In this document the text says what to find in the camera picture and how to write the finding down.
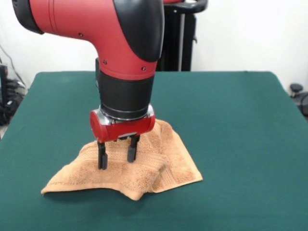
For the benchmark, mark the dark green table cloth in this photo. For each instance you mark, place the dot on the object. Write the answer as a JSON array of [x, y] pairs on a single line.
[[240, 144]]

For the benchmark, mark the tan terry towel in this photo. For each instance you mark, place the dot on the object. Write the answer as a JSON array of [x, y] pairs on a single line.
[[168, 168]]

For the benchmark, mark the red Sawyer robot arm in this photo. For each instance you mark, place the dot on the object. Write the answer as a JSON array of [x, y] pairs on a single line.
[[96, 24]]

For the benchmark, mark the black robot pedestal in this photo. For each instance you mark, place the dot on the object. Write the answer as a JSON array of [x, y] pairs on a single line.
[[173, 48]]

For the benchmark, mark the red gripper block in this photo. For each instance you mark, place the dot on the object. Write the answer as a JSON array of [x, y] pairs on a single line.
[[122, 130]]

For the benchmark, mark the dark grey chair base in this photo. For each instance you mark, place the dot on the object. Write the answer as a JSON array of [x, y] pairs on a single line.
[[297, 88]]

